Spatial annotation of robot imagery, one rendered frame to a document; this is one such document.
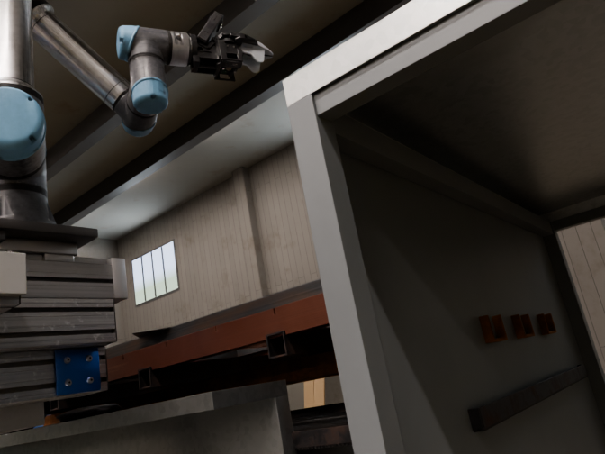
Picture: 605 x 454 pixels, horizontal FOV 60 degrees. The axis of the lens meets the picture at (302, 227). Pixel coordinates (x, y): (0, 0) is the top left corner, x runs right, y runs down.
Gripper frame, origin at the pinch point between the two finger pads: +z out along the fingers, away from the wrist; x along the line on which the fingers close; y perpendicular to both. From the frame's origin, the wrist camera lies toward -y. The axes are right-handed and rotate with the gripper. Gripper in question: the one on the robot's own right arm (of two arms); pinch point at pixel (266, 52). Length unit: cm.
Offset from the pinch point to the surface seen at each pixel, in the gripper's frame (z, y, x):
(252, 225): 307, -339, -770
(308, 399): 311, 3, -706
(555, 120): 36, 46, 36
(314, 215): -21, 66, 38
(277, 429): -12, 86, -12
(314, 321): -4, 68, -2
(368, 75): -16, 53, 50
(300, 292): -3, 60, -8
